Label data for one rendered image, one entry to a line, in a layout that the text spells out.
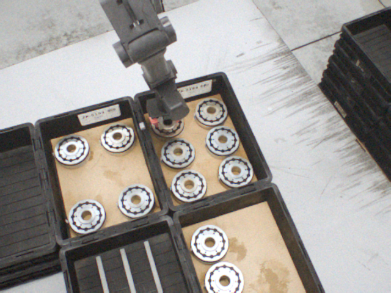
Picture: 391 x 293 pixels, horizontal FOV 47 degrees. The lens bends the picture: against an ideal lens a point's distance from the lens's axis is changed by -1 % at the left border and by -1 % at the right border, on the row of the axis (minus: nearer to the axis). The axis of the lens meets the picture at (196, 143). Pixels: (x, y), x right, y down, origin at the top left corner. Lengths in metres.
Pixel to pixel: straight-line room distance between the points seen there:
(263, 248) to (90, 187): 0.53
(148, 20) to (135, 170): 0.68
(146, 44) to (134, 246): 0.66
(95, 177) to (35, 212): 0.20
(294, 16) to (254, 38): 1.15
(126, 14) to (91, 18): 2.17
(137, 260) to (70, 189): 0.30
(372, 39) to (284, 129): 0.83
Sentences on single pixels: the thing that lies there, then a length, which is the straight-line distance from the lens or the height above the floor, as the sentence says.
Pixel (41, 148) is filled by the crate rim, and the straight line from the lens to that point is 1.35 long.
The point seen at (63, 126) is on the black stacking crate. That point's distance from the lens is 1.42.
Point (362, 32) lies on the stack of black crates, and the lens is 2.29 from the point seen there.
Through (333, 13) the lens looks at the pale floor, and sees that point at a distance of 3.06.
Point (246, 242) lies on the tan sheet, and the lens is 1.29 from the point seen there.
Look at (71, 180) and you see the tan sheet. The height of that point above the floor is 0.83.
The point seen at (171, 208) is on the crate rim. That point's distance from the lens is 1.21.
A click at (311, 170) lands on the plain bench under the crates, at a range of 1.56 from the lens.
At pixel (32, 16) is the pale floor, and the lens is 3.05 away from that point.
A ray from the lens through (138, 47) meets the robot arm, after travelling 0.79.
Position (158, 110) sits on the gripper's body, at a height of 0.96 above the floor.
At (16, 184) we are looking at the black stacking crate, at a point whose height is 0.83.
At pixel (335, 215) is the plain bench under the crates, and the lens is 1.52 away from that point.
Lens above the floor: 2.06
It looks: 61 degrees down
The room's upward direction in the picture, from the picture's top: 2 degrees clockwise
